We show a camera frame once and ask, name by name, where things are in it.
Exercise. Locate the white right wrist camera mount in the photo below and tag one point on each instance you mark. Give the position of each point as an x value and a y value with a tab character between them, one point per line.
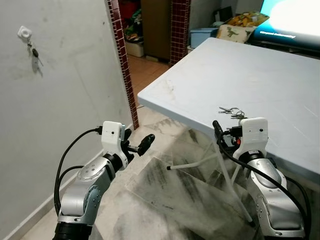
254	132

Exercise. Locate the black chair back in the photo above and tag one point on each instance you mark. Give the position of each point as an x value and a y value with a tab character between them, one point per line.
222	15

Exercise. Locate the dinosaur print pillow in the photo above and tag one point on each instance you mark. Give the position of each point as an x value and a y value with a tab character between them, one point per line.
234	33

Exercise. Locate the red and green goods pile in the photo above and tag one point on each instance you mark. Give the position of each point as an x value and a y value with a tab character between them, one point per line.
131	22

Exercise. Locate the yellow patterned cushion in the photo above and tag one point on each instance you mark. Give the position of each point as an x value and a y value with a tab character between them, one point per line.
245	20

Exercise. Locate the white metal table leg frame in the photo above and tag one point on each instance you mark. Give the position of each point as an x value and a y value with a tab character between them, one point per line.
192	162

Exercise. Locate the large bright television screen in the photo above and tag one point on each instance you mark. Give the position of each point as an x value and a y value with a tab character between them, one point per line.
295	17

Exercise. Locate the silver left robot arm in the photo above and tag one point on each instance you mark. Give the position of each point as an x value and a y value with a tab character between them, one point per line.
90	186

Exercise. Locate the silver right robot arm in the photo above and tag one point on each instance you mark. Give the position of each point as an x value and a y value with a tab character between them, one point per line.
272	200

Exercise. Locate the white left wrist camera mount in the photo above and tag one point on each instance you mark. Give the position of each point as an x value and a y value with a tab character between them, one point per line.
112	134

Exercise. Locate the white plastic container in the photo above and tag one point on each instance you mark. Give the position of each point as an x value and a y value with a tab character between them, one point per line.
134	48

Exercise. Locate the light blue storage box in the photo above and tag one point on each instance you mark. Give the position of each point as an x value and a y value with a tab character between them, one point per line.
201	37

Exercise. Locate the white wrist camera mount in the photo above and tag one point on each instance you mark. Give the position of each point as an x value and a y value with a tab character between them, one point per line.
112	134
254	132

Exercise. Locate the dark red tiled pillar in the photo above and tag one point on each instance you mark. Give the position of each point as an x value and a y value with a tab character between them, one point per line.
179	30

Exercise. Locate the brown wooden door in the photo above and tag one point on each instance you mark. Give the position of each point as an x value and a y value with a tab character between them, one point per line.
156	27

